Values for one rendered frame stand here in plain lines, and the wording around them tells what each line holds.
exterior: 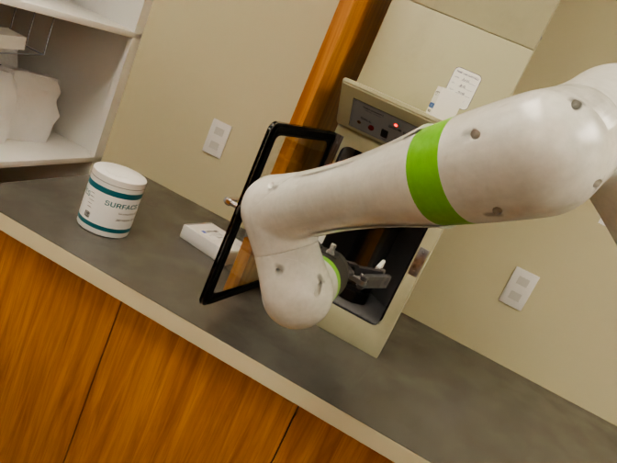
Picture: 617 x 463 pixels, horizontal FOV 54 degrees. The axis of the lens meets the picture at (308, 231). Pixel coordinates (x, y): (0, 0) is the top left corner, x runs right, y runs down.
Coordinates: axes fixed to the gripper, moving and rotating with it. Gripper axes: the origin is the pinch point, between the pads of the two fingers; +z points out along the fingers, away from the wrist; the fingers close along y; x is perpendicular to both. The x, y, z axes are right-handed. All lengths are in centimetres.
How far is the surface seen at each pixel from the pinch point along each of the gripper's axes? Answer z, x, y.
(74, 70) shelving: 60, 4, 122
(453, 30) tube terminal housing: 17, -49, 3
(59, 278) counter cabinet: -10, 34, 56
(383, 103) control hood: 6.4, -29.8, 8.0
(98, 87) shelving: 60, 6, 111
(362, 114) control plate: 10.3, -25.7, 12.0
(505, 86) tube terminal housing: 17.1, -42.8, -12.3
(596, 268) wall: 60, -11, -56
